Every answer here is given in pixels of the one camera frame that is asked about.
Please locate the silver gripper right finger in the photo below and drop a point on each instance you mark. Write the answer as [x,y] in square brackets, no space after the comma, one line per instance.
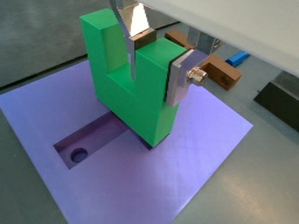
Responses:
[186,66]

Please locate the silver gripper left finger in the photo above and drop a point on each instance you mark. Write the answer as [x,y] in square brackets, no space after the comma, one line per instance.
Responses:
[138,32]

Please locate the green U-shaped block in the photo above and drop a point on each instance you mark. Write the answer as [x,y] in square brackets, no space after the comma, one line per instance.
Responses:
[131,89]

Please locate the purple board with cutout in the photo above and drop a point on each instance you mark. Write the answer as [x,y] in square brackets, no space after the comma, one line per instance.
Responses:
[124,184]

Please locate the brown T-shaped block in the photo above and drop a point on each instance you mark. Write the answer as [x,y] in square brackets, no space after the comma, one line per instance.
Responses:
[223,73]

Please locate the blue cylindrical peg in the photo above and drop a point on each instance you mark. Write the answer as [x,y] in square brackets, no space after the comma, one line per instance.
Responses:
[238,58]

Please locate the black angle bracket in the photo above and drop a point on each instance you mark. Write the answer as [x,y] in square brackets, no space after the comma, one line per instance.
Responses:
[279,98]

